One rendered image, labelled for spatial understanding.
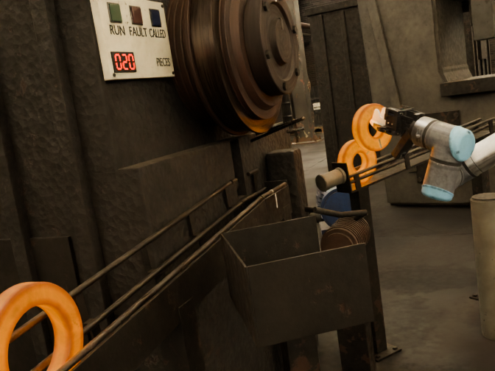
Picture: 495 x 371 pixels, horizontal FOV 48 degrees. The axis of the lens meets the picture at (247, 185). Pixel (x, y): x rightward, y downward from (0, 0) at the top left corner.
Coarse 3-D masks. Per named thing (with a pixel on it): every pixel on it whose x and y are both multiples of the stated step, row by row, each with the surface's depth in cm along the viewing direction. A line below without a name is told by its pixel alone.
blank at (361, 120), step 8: (368, 104) 185; (376, 104) 184; (360, 112) 182; (368, 112) 182; (360, 120) 181; (368, 120) 182; (352, 128) 183; (360, 128) 181; (360, 136) 181; (368, 136) 183; (376, 136) 186; (384, 136) 186; (360, 144) 183; (368, 144) 183; (376, 144) 185; (384, 144) 186
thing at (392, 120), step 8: (392, 112) 174; (400, 112) 171; (408, 112) 171; (416, 112) 170; (392, 120) 174; (400, 120) 172; (408, 120) 170; (416, 120) 167; (392, 128) 174; (400, 128) 173; (408, 128) 171; (400, 136) 174
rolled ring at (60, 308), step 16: (16, 288) 79; (32, 288) 80; (48, 288) 82; (0, 304) 76; (16, 304) 77; (32, 304) 79; (48, 304) 82; (64, 304) 85; (0, 320) 74; (16, 320) 76; (64, 320) 85; (80, 320) 88; (0, 336) 74; (64, 336) 86; (80, 336) 88; (0, 352) 74; (64, 352) 86; (0, 368) 73; (48, 368) 85
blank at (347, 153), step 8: (344, 144) 194; (352, 144) 192; (344, 152) 191; (352, 152) 192; (360, 152) 195; (368, 152) 196; (344, 160) 191; (352, 160) 193; (368, 160) 196; (376, 160) 198; (352, 168) 193; (360, 168) 198; (360, 176) 195
